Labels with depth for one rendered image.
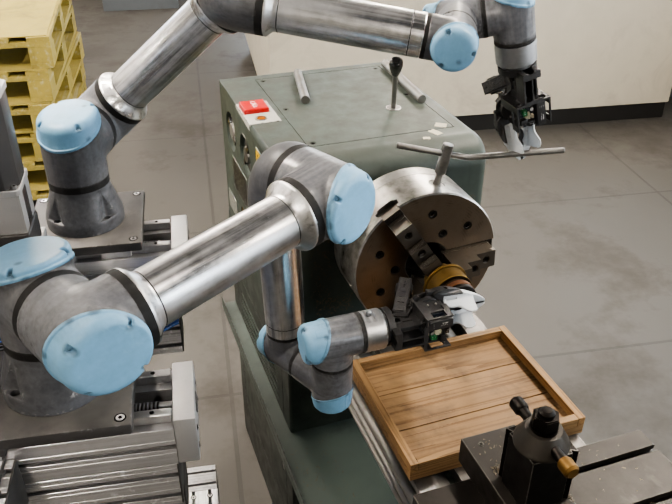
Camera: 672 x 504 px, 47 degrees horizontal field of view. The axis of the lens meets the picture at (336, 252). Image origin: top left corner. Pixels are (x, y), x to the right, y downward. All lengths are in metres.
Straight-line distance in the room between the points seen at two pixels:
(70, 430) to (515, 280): 2.67
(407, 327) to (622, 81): 4.12
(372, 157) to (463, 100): 3.31
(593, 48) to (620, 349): 2.42
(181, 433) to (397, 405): 0.49
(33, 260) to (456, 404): 0.85
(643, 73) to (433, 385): 4.05
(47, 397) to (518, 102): 0.95
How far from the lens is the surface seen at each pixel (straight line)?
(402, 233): 1.46
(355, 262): 1.51
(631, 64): 5.33
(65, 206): 1.56
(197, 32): 1.49
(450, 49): 1.27
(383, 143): 1.66
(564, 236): 3.94
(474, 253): 1.58
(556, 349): 3.18
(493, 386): 1.59
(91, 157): 1.52
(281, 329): 1.42
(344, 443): 1.93
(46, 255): 1.07
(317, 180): 1.13
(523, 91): 1.45
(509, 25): 1.42
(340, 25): 1.29
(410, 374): 1.60
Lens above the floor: 1.93
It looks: 32 degrees down
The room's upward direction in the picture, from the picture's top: straight up
